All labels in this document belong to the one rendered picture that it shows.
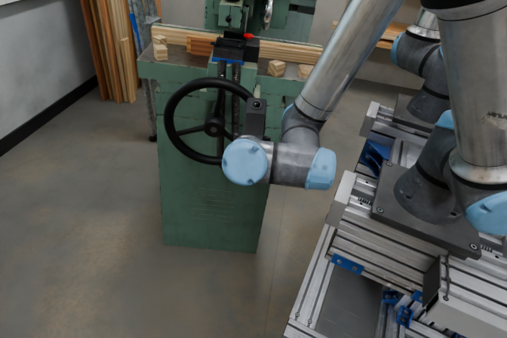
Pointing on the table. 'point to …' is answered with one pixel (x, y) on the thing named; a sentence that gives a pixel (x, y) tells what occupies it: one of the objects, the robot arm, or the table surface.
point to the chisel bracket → (226, 7)
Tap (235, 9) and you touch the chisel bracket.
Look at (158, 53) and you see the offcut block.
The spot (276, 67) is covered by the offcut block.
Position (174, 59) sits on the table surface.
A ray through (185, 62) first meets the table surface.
